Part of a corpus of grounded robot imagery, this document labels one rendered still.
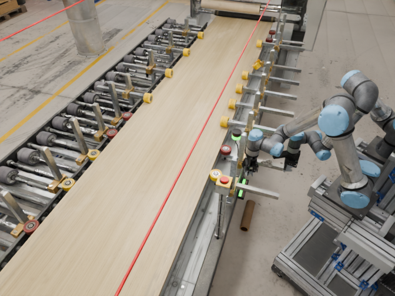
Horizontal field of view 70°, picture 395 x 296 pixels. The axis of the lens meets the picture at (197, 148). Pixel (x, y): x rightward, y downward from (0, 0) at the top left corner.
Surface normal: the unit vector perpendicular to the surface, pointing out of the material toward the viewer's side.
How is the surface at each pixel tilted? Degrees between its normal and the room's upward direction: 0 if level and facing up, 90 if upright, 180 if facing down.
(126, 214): 0
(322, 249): 0
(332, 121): 83
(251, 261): 0
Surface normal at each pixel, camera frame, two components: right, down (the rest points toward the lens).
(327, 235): 0.00, -0.73
